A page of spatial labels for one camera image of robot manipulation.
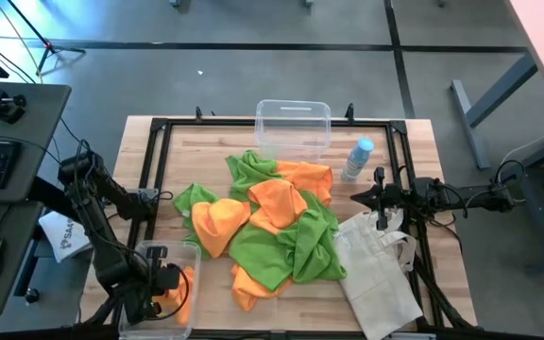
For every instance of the black tripod stand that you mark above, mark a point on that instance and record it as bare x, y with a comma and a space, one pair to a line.
51, 47

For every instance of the light blue air freshener bottle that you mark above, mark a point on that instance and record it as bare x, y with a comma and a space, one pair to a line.
358, 158

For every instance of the dark grey side desk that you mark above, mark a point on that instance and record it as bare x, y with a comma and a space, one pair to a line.
541, 222

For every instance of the white printed bag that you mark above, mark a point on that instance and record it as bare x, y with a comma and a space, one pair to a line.
64, 236

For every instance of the clear plastic bin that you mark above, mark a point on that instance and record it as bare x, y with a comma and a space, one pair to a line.
293, 127
189, 252

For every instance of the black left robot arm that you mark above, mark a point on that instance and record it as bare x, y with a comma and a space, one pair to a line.
90, 203

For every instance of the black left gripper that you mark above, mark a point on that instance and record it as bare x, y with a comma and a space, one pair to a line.
165, 276

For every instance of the black clamp mount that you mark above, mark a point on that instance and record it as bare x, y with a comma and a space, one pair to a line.
7, 111

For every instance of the black table clamp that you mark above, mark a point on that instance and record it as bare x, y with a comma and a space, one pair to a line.
198, 113
349, 111

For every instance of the black round knob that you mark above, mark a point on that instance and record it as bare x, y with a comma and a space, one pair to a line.
32, 295

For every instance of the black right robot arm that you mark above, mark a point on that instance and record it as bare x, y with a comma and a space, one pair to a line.
470, 196

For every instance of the beige canvas tote bag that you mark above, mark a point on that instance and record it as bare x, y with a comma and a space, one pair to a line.
376, 283

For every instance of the grey table leg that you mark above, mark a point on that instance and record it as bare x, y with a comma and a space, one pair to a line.
470, 137

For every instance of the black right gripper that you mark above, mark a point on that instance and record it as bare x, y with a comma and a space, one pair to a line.
381, 198

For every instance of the grey computer desk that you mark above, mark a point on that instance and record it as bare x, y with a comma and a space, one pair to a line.
40, 118

